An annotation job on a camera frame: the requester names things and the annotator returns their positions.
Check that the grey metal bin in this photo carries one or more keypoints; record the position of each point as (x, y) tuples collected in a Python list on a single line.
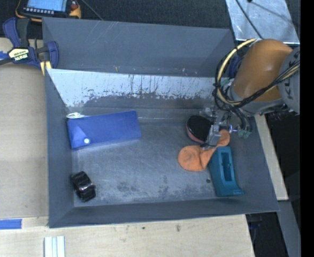
[(146, 175)]

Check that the blue flat pouch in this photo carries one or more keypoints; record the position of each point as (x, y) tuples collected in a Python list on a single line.
[(106, 128)]

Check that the black and red round disc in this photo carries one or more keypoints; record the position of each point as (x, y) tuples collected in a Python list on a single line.
[(198, 128)]

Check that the teal plastic holder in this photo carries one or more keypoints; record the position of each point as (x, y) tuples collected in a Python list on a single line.
[(223, 179)]

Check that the black ribbed plastic object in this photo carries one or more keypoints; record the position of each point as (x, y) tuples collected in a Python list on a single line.
[(83, 186)]

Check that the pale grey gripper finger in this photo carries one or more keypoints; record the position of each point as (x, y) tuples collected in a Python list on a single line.
[(211, 134), (217, 138)]

